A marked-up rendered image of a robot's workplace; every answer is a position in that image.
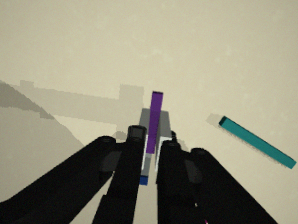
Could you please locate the purple rod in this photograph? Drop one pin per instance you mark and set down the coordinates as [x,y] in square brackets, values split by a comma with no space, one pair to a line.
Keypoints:
[155,109]

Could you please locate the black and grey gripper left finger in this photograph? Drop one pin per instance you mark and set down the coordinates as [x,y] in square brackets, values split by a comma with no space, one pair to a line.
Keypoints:
[58,196]

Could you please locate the turquoise rod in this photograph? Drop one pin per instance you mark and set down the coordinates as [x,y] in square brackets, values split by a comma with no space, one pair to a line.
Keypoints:
[257,142]

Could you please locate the small blue block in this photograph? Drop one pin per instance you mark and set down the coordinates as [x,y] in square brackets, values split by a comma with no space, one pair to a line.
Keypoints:
[143,180]

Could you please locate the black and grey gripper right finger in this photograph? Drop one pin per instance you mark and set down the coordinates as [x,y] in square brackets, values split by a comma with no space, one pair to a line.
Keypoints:
[223,199]

